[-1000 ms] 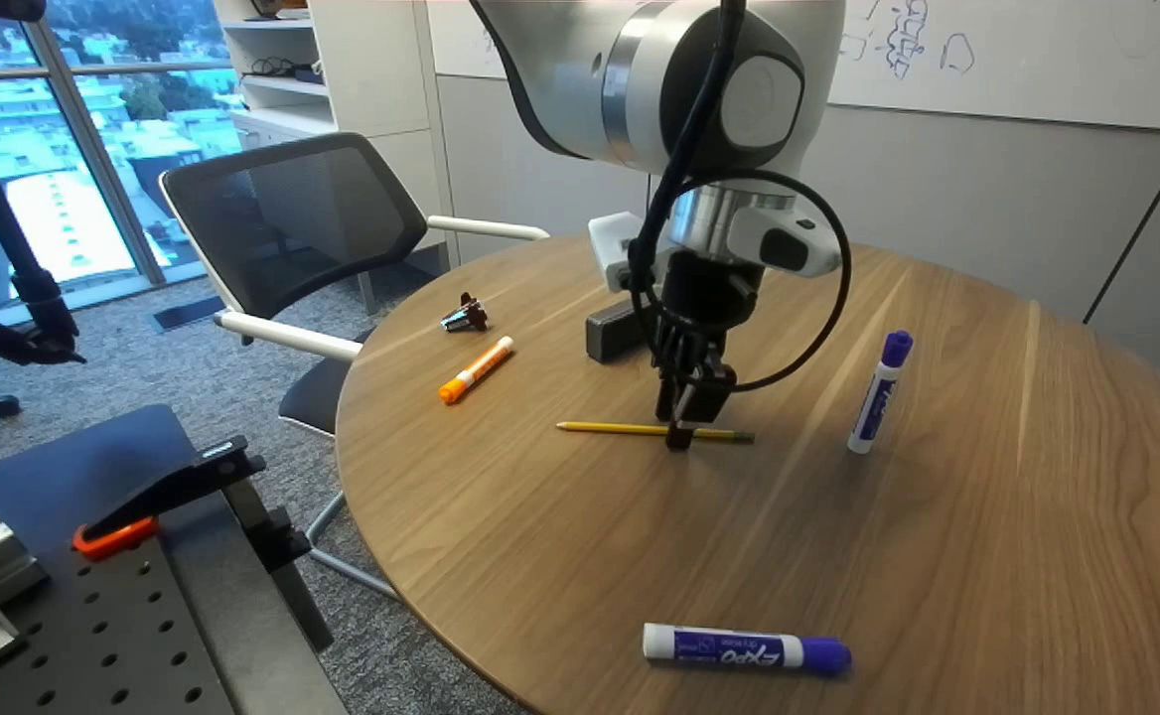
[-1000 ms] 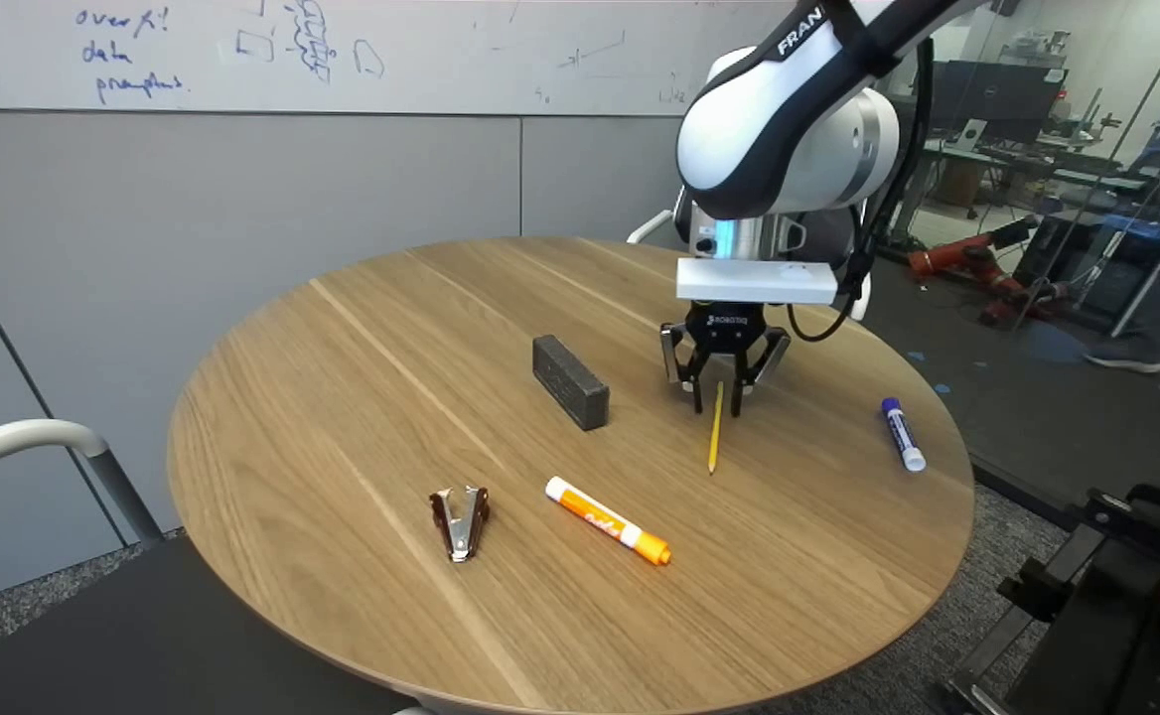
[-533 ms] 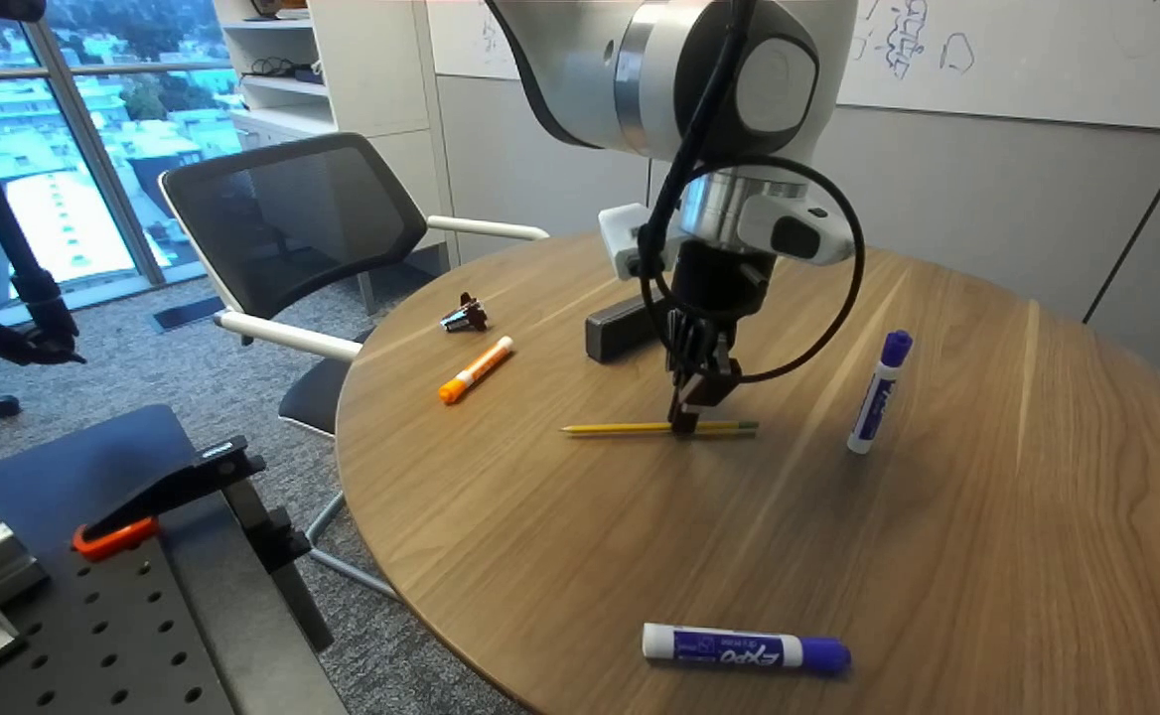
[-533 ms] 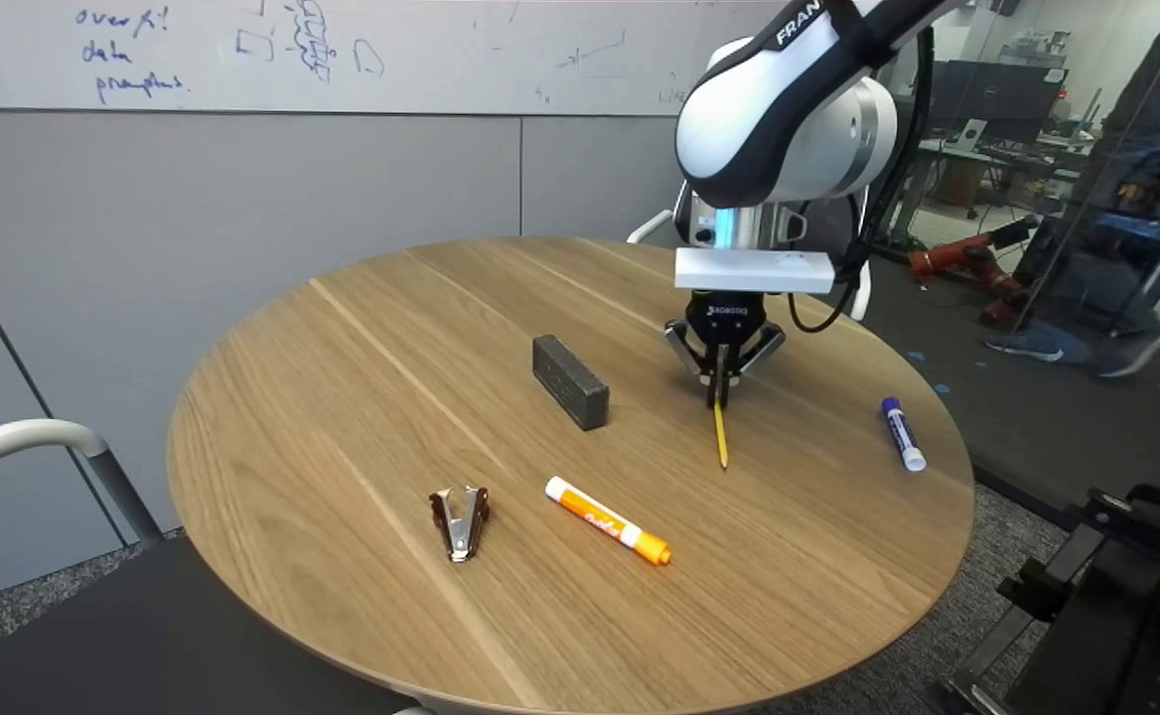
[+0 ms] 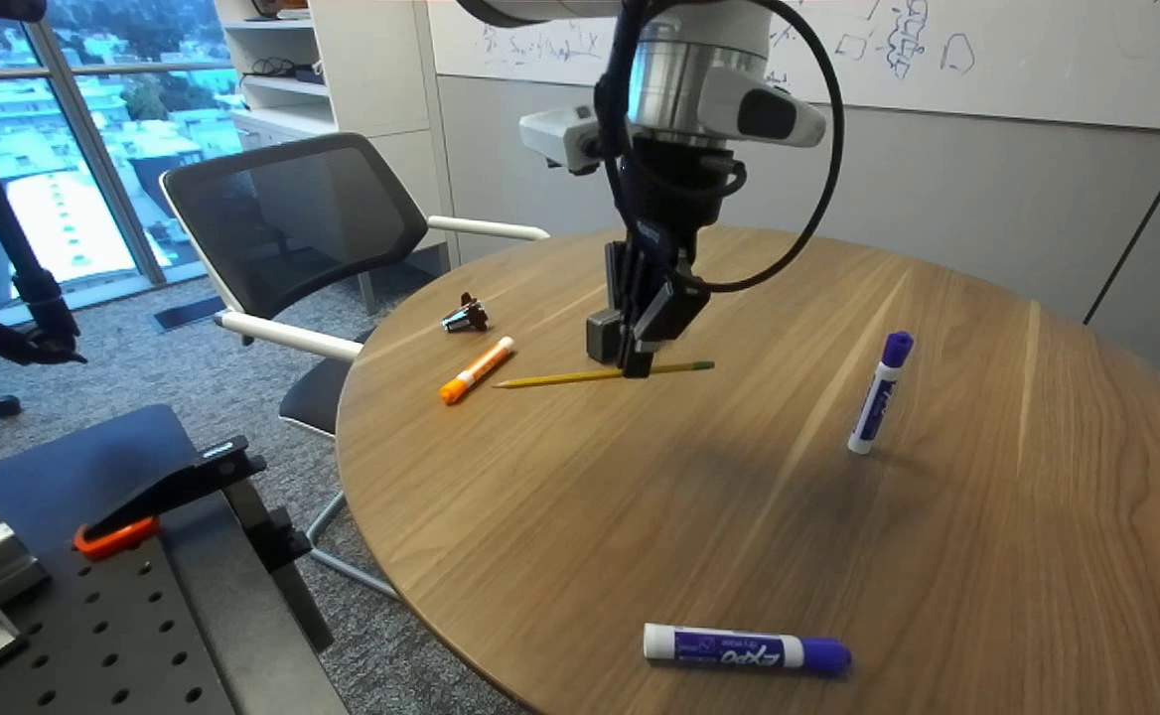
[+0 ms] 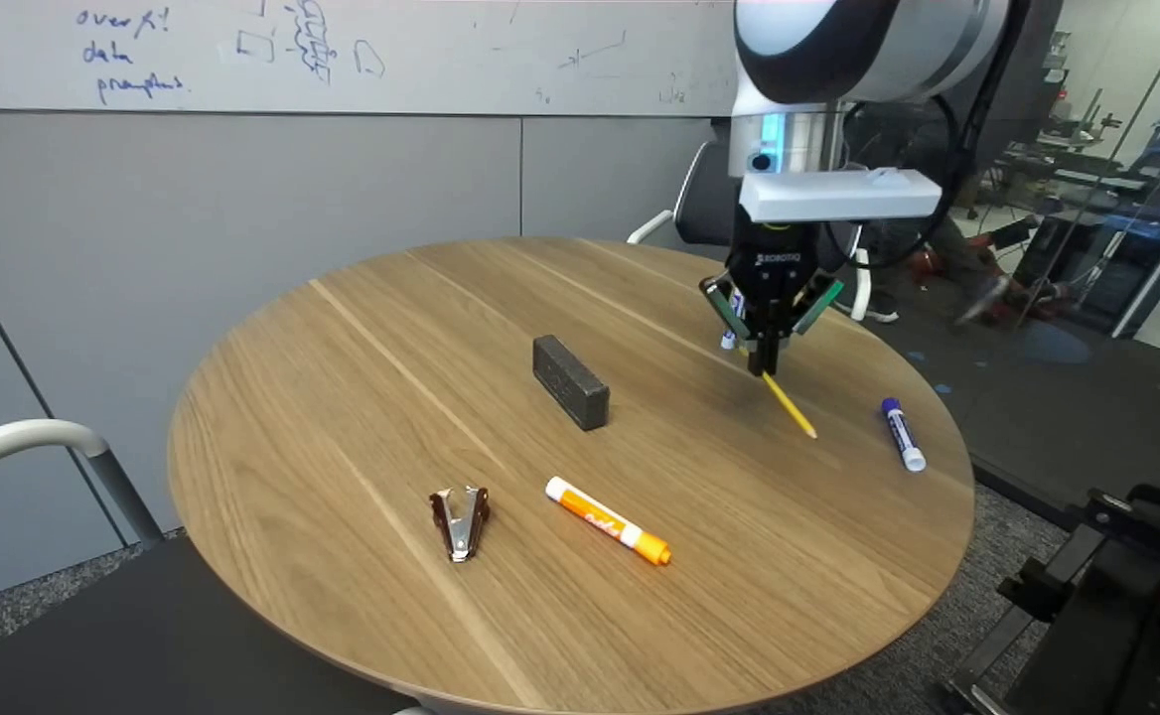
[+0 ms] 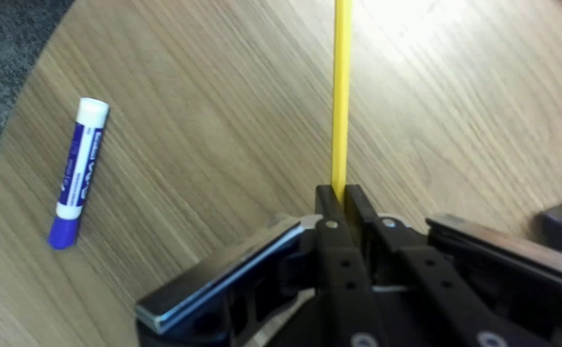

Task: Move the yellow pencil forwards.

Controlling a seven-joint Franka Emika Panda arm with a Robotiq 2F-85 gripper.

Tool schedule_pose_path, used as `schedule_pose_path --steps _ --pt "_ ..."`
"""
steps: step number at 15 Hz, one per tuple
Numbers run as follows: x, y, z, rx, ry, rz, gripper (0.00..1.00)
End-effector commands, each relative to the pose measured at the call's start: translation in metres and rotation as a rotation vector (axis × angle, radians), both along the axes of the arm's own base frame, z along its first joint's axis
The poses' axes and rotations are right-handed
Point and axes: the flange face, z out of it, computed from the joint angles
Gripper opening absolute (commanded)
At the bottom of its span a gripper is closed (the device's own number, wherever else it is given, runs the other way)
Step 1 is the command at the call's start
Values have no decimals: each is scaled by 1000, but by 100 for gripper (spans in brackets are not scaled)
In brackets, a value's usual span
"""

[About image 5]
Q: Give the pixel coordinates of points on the white shelf unit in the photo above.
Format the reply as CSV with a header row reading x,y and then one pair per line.
x,y
283,61

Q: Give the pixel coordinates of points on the wall whiteboard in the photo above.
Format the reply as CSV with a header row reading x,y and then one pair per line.
x,y
1069,52

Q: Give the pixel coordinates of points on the black whiteboard eraser block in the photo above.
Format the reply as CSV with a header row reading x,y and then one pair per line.
x,y
599,334

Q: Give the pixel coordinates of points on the lying purple whiteboard marker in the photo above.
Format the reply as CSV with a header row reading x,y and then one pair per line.
x,y
741,651

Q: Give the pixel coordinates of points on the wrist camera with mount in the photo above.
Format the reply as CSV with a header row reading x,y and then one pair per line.
x,y
560,138

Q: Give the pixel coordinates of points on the upright purple whiteboard marker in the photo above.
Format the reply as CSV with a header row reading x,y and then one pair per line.
x,y
880,391

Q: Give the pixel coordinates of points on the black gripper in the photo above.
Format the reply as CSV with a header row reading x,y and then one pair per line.
x,y
672,184

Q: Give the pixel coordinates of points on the orange marker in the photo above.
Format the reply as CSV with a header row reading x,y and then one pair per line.
x,y
478,370

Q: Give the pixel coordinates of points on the yellow pencil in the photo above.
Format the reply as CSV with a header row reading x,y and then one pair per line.
x,y
552,380

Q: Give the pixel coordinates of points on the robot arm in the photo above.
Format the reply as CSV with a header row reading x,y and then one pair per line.
x,y
699,73

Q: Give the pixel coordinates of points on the black office chair white arms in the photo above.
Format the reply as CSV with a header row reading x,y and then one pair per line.
x,y
295,219

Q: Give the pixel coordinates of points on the black perforated breadboard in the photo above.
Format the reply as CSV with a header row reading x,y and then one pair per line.
x,y
103,623

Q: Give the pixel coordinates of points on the metal staple remover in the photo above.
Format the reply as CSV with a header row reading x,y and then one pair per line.
x,y
464,316

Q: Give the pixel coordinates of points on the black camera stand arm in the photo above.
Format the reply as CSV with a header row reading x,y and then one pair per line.
x,y
6,241

